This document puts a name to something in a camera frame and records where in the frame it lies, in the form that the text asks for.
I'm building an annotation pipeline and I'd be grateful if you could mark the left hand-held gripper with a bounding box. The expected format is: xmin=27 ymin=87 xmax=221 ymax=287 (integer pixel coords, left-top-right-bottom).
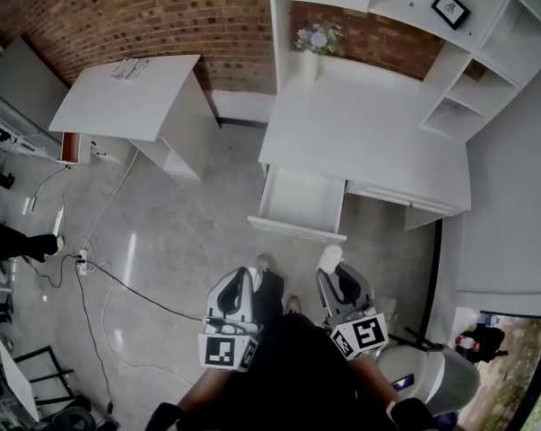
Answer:
xmin=197 ymin=266 xmax=265 ymax=373

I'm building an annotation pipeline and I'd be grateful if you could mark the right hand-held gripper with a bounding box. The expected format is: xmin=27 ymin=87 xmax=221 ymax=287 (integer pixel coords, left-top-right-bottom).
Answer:
xmin=315 ymin=261 xmax=390 ymax=361

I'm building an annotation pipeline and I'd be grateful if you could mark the small white item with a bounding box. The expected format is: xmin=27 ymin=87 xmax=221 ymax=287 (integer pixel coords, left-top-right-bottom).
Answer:
xmin=318 ymin=244 xmax=345 ymax=274

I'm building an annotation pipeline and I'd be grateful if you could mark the white desk drawer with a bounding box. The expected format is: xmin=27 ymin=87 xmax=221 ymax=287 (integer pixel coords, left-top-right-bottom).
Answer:
xmin=247 ymin=163 xmax=348 ymax=242
xmin=345 ymin=179 xmax=465 ymax=218

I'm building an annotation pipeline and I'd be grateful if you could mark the person's right forearm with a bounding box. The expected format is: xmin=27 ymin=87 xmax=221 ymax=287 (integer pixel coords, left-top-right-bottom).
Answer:
xmin=349 ymin=353 xmax=402 ymax=406

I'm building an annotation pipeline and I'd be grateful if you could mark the person's left forearm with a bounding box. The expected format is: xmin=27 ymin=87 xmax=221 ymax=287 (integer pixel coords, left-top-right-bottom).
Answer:
xmin=176 ymin=364 xmax=240 ymax=422

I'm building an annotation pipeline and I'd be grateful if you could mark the closed white desk drawer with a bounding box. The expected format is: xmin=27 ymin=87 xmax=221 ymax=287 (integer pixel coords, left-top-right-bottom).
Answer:
xmin=345 ymin=179 xmax=465 ymax=218

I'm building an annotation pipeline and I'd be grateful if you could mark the white desk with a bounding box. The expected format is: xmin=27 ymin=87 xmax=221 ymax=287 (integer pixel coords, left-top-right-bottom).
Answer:
xmin=257 ymin=54 xmax=473 ymax=233

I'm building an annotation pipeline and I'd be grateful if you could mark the person's black clothing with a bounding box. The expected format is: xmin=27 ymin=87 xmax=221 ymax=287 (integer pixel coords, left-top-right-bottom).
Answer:
xmin=144 ymin=268 xmax=438 ymax=431

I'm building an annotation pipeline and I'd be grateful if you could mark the white grey chair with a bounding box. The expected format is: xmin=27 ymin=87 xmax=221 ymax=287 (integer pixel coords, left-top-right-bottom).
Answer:
xmin=376 ymin=342 xmax=482 ymax=418

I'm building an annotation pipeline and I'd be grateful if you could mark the black bag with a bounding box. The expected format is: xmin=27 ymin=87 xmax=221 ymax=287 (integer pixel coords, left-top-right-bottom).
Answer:
xmin=458 ymin=322 xmax=508 ymax=364

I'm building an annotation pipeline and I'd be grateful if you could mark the red brown open box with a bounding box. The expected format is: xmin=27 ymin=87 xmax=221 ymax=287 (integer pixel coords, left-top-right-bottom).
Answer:
xmin=60 ymin=132 xmax=92 ymax=166

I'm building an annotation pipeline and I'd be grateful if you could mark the white side table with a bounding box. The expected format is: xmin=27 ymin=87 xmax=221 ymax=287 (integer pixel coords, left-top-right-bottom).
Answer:
xmin=48 ymin=53 xmax=223 ymax=182

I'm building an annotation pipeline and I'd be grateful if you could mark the white flat board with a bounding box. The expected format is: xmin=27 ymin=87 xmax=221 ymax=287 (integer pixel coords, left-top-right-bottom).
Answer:
xmin=0 ymin=337 xmax=41 ymax=423

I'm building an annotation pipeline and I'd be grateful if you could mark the white vase with flowers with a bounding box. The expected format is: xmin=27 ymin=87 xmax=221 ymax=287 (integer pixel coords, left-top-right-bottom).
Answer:
xmin=293 ymin=22 xmax=345 ymax=85

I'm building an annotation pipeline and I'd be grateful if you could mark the stack of white papers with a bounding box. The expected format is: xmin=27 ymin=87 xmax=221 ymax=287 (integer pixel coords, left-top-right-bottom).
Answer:
xmin=109 ymin=57 xmax=151 ymax=81

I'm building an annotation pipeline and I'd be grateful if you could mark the white shelf unit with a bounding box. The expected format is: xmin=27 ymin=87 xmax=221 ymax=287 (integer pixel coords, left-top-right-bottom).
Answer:
xmin=266 ymin=0 xmax=541 ymax=141

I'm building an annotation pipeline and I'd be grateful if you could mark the black framed picture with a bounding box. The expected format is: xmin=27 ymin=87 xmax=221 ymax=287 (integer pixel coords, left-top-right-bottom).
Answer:
xmin=431 ymin=0 xmax=472 ymax=31

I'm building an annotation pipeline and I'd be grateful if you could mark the black floor cable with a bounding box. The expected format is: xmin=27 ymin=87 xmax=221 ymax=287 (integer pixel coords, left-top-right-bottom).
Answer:
xmin=22 ymin=252 xmax=205 ymax=417

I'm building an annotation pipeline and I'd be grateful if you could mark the black metal frame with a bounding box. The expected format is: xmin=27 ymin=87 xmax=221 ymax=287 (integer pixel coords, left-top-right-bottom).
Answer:
xmin=7 ymin=344 xmax=77 ymax=407

